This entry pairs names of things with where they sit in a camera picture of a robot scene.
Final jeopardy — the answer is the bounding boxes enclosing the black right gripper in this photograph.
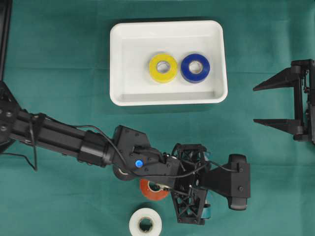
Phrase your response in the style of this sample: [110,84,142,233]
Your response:
[253,59,315,144]

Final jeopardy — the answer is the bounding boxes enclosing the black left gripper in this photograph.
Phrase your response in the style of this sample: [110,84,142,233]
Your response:
[171,144,212,219]

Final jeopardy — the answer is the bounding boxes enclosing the blue tape roll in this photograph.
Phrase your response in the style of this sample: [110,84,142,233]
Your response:
[181,53,210,84]

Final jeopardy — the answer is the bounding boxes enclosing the yellow tape roll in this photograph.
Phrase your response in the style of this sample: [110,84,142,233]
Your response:
[149,53,178,84]

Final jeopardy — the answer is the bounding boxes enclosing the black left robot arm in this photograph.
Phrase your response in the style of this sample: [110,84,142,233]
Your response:
[0,83,211,225]

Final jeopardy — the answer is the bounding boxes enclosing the red tape roll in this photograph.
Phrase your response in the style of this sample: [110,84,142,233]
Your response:
[140,179,169,201]

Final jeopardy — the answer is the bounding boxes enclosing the white tape roll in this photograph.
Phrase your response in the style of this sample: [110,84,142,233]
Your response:
[129,207,162,236]

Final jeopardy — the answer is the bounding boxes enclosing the black tape roll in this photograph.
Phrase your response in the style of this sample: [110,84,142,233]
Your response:
[113,165,135,181]

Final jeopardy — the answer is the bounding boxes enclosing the white plastic tray case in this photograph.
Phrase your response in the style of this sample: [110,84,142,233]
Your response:
[109,20,228,106]

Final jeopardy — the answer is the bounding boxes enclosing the green table cloth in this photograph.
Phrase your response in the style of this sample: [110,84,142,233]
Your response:
[0,0,315,236]

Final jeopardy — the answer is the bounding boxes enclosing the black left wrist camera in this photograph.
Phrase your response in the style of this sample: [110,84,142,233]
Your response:
[199,154,251,210]

